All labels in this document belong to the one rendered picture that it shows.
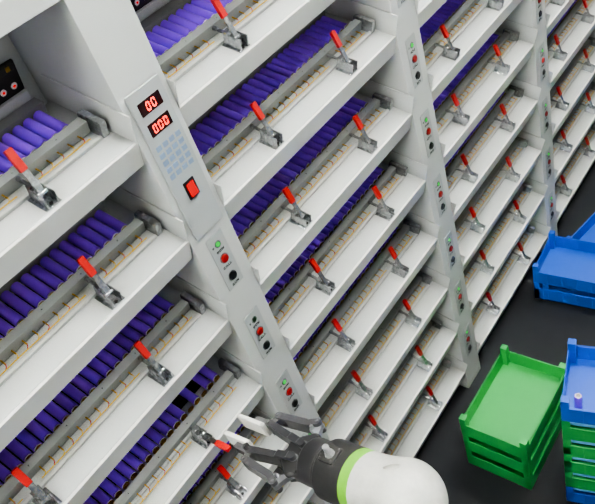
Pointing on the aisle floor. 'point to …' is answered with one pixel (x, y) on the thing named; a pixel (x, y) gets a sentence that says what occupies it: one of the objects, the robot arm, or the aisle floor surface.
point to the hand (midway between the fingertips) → (246, 433)
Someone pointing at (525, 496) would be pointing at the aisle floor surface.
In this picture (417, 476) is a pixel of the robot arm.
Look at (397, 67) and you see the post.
